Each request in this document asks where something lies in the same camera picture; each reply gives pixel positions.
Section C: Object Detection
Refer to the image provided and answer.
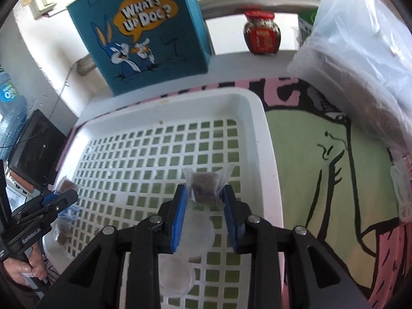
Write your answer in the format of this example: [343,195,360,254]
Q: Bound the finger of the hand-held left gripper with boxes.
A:
[19,189,79,229]
[11,193,62,214]

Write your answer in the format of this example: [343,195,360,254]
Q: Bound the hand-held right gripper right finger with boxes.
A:
[221,184,371,309]

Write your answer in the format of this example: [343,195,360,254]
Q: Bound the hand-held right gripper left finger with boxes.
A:
[35,184,189,309]

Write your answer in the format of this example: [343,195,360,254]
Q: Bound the brown candy cube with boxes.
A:
[182,164,235,211]
[53,222,74,245]
[54,176,79,195]

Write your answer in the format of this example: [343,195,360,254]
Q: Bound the clear round plastic dish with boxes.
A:
[175,211,216,261]
[158,254,196,298]

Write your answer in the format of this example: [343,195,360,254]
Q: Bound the white perforated tray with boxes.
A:
[43,92,284,309]

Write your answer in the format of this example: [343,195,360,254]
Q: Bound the person's left hand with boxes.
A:
[5,249,49,288]

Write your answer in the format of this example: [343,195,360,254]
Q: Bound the orange white control box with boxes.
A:
[6,170,44,207]

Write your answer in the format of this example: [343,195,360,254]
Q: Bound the green tray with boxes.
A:
[80,119,280,309]

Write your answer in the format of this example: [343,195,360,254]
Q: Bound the blue water bottle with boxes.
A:
[0,67,28,161]

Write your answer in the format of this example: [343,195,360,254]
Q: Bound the clear plastic packet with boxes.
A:
[389,154,412,222]

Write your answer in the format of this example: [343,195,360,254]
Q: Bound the blue cartoon tote bag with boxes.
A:
[66,0,213,96]

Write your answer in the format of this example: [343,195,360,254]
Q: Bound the red lid sauce jar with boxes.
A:
[243,10,281,55]

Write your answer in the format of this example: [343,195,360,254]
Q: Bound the clear plastic bag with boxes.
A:
[286,0,412,168]

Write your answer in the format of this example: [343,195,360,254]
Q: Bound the green packet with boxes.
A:
[298,8,319,49]

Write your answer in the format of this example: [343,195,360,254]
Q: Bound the white wall switch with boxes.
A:
[29,0,60,20]

